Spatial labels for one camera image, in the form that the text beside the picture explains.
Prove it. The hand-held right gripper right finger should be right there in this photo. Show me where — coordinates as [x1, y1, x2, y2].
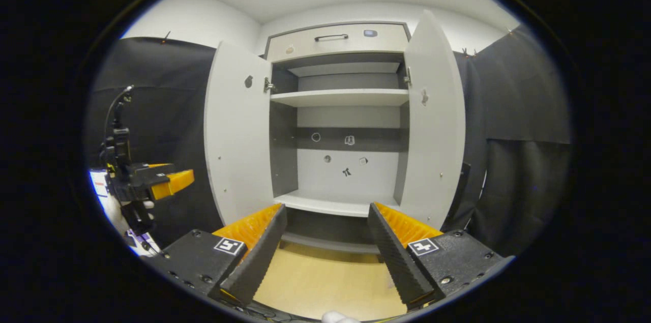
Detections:
[367, 202, 514, 311]

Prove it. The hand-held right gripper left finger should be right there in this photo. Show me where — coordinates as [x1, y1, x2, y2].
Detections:
[145, 203, 288, 308]

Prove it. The grey cabinet door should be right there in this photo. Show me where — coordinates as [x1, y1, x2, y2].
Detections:
[394, 9, 471, 232]
[203, 41, 274, 227]

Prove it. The grey double-door shoe cabinet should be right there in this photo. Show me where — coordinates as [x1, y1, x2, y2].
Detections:
[264, 21, 411, 255]

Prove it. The grey cabinet drawer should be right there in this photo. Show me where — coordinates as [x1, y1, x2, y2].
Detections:
[267, 23, 410, 63]

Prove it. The black backdrop cloth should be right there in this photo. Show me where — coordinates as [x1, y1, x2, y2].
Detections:
[84, 25, 573, 257]

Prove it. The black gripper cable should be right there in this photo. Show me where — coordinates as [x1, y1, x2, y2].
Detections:
[103, 85, 134, 153]

